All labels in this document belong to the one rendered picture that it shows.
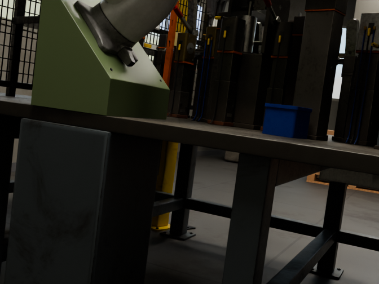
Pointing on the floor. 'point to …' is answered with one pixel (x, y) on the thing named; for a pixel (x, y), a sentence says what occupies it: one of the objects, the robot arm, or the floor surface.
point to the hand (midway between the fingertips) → (213, 26)
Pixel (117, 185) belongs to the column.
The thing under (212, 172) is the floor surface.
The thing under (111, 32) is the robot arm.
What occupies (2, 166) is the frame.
